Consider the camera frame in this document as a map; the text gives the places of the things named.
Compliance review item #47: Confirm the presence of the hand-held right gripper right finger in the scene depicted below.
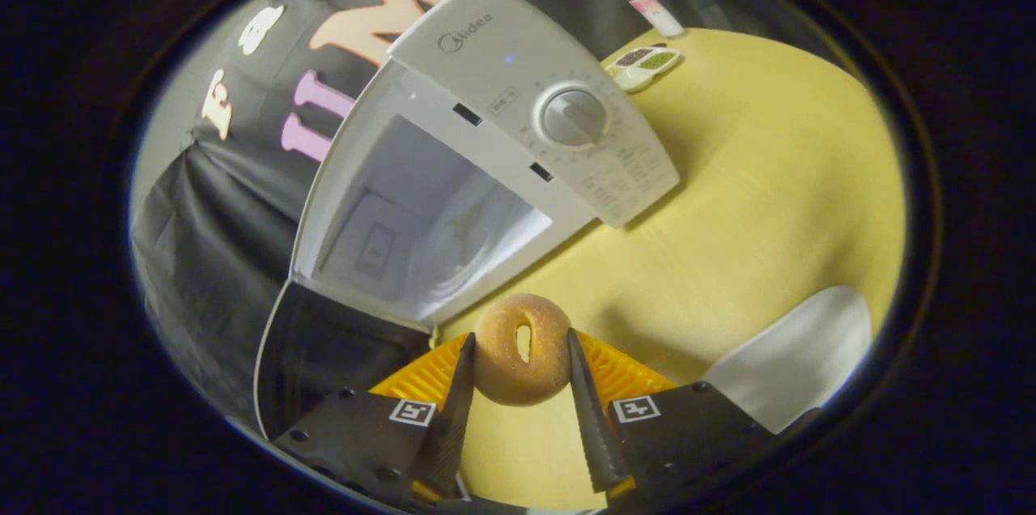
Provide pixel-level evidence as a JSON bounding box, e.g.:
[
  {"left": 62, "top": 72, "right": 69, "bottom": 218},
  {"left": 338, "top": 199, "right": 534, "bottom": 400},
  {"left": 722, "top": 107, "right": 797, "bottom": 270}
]
[{"left": 567, "top": 327, "right": 779, "bottom": 513}]

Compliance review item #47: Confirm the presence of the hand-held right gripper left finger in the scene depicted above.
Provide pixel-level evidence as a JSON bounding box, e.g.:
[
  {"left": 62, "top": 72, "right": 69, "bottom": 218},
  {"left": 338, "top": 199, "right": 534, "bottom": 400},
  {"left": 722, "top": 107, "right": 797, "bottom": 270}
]
[{"left": 271, "top": 331, "right": 478, "bottom": 513}]

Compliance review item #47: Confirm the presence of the sugared brown donut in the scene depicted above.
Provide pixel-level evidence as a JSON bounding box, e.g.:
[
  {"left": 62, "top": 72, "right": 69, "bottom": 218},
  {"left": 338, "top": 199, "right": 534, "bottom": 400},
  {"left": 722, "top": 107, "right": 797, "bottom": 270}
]
[{"left": 473, "top": 293, "right": 574, "bottom": 407}]

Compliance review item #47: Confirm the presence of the white microwave oven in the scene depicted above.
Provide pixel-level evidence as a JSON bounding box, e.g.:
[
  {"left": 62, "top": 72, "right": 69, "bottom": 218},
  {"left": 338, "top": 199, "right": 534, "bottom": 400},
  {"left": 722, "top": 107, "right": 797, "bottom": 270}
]
[{"left": 253, "top": 0, "right": 681, "bottom": 441}]

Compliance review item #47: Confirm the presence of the white plate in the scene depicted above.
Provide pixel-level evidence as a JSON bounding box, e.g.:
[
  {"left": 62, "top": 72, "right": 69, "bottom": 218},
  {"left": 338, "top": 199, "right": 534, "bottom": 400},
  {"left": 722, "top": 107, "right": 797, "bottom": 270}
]
[{"left": 702, "top": 285, "right": 873, "bottom": 434}]

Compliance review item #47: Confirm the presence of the white divided seed dish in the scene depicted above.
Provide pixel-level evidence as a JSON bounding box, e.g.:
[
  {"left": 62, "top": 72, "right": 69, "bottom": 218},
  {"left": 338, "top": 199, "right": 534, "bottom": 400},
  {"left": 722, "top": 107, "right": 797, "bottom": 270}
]
[{"left": 605, "top": 45, "right": 683, "bottom": 94}]

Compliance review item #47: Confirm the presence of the small pink label bottle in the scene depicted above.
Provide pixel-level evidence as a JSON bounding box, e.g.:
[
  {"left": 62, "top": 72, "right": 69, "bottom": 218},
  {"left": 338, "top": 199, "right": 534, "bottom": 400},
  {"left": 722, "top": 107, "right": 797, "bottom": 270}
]
[{"left": 616, "top": 0, "right": 686, "bottom": 39}]

